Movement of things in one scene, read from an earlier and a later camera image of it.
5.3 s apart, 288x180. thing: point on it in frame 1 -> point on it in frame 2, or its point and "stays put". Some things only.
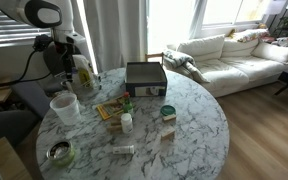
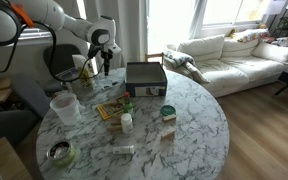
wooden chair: x=154 y=55 stays put
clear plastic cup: x=67 y=107 stays put
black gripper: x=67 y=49 -> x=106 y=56
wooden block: x=168 y=117 stays put
